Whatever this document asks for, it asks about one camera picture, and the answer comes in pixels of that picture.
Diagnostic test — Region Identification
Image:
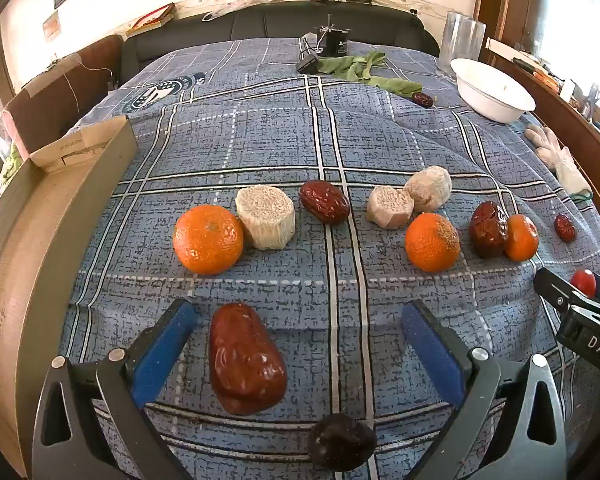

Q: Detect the red flat box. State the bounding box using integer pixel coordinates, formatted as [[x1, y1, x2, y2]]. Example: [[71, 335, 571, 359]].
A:
[[132, 2, 176, 31]]

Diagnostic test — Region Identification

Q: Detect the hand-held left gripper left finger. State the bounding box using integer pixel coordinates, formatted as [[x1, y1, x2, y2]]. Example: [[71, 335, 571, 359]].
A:
[[30, 297, 198, 480]]

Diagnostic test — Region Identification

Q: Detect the blue plaid blanket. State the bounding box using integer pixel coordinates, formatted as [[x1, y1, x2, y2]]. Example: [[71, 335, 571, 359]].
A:
[[62, 37, 600, 480]]

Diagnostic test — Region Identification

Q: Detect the white plastic basin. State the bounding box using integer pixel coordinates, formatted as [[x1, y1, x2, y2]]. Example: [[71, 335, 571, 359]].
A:
[[450, 58, 537, 124]]

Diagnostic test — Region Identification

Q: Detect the green plastic bag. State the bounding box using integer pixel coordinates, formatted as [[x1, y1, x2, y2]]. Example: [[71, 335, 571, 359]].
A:
[[0, 142, 28, 196]]

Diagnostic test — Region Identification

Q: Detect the tall beige round cake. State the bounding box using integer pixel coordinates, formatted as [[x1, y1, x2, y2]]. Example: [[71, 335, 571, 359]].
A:
[[235, 185, 297, 251]]

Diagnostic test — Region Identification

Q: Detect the large smooth orange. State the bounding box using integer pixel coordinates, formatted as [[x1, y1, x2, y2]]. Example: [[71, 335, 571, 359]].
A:
[[172, 204, 245, 276]]

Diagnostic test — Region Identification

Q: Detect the large brown carton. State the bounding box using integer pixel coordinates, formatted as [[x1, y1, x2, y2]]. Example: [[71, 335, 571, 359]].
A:
[[2, 35, 126, 156]]

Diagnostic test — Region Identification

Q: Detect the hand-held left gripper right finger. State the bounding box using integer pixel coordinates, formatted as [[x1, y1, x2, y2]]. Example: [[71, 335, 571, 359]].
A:
[[400, 299, 568, 480]]

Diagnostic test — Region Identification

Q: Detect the green cloth strip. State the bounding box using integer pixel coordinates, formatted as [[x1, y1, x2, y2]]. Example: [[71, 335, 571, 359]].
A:
[[317, 51, 423, 98]]

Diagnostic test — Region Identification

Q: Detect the clear glass container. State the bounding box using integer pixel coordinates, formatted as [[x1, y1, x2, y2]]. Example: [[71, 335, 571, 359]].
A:
[[439, 11, 487, 77]]

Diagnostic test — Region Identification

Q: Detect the dark grey sofa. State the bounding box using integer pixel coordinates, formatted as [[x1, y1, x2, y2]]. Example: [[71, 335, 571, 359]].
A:
[[121, 2, 441, 86]]

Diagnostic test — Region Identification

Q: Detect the white work glove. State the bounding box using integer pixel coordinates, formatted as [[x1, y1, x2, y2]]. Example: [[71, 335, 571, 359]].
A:
[[524, 125, 593, 196]]

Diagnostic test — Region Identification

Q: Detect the wooden side cabinet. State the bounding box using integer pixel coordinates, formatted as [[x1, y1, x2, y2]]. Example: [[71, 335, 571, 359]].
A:
[[485, 35, 600, 241]]

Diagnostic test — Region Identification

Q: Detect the wrinkled dark red jujube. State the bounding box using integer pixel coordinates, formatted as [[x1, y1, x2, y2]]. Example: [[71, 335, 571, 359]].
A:
[[469, 201, 509, 260]]

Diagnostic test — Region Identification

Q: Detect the lumpy beige cake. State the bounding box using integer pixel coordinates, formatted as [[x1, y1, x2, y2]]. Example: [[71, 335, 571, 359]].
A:
[[404, 165, 452, 213]]

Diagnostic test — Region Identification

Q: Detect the glossy red jujube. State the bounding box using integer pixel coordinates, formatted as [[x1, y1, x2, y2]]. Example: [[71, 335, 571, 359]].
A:
[[299, 180, 351, 226]]

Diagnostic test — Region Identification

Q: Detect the short beige round cake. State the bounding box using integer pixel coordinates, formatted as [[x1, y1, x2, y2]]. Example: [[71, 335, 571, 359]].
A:
[[366, 185, 416, 230]]

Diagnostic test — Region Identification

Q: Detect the cardboard box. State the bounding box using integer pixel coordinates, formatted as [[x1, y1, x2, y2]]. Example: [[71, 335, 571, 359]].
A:
[[0, 115, 141, 466]]

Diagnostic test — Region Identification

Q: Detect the orange with spotted patch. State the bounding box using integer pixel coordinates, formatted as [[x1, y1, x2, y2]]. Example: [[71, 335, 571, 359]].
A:
[[405, 212, 461, 273]]

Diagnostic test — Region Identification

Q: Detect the large red jujube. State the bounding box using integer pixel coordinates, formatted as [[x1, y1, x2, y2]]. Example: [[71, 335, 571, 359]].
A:
[[209, 302, 287, 416]]

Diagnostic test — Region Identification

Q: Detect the red cherry tomato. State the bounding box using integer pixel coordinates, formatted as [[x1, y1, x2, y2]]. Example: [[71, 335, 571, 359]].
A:
[[570, 269, 597, 298]]

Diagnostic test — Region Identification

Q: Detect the small red jujube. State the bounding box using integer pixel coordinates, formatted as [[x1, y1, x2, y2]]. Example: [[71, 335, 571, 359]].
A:
[[554, 214, 577, 243]]

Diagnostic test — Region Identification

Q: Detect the small deep orange tangerine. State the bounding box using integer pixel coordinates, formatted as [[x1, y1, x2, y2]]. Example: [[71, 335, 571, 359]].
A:
[[503, 214, 540, 262]]

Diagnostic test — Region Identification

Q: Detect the blackish dark jujube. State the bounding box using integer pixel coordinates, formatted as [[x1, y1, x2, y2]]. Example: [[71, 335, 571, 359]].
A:
[[307, 413, 377, 472]]

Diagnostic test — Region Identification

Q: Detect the black cylindrical device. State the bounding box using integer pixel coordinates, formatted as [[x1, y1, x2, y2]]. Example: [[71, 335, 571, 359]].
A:
[[325, 12, 353, 57]]

